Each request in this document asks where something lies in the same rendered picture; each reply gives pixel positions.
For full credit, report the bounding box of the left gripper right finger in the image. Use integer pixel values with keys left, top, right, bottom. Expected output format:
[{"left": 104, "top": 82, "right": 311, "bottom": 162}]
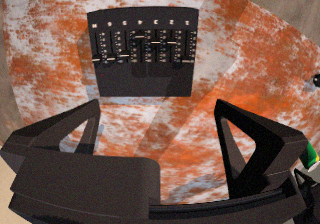
[{"left": 214, "top": 99, "right": 309, "bottom": 199}]

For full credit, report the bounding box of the green drink can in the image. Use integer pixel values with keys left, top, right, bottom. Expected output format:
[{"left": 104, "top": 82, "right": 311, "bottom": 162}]
[{"left": 299, "top": 143, "right": 320, "bottom": 171}]

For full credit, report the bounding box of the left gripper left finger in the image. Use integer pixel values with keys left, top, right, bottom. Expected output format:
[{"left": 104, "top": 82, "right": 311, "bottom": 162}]
[{"left": 7, "top": 99, "right": 101, "bottom": 154}]

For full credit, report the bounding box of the black lighting desk fader panel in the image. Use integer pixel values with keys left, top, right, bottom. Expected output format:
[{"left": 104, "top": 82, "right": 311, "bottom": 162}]
[{"left": 87, "top": 6, "right": 199, "bottom": 97}]

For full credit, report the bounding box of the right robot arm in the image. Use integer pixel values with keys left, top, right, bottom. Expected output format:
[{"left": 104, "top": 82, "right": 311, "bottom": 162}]
[{"left": 293, "top": 180, "right": 320, "bottom": 224}]

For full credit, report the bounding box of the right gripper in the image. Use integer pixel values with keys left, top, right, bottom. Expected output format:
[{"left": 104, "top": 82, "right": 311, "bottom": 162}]
[{"left": 293, "top": 169, "right": 313, "bottom": 220}]

